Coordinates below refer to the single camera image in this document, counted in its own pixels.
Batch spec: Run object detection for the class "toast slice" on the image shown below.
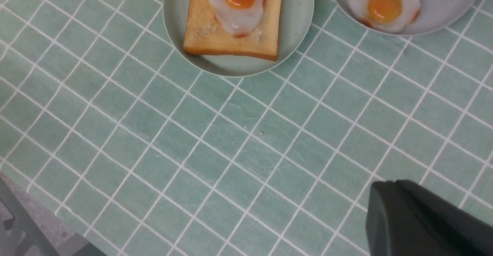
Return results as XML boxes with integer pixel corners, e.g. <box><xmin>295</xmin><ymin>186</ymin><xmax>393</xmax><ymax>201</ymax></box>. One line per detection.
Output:
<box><xmin>183</xmin><ymin>0</ymin><xmax>282</xmax><ymax>61</ymax></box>

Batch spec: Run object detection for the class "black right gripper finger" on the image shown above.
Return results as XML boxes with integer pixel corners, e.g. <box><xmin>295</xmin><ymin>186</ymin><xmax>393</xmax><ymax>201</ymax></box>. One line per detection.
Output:
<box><xmin>365</xmin><ymin>179</ymin><xmax>493</xmax><ymax>256</ymax></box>

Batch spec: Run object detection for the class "grey-blue egg plate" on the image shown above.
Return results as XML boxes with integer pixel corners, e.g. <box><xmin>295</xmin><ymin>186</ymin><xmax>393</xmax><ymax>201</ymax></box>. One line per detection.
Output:
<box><xmin>335</xmin><ymin>0</ymin><xmax>475</xmax><ymax>36</ymax></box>

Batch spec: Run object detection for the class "fried egg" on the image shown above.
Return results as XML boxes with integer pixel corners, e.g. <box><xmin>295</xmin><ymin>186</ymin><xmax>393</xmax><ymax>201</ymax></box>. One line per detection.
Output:
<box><xmin>346</xmin><ymin>0</ymin><xmax>421</xmax><ymax>33</ymax></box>
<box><xmin>208</xmin><ymin>0</ymin><xmax>264</xmax><ymax>37</ymax></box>

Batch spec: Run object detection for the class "green plate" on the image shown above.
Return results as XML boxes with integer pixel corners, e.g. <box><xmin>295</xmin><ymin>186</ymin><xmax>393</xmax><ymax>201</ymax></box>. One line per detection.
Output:
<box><xmin>162</xmin><ymin>0</ymin><xmax>315</xmax><ymax>78</ymax></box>

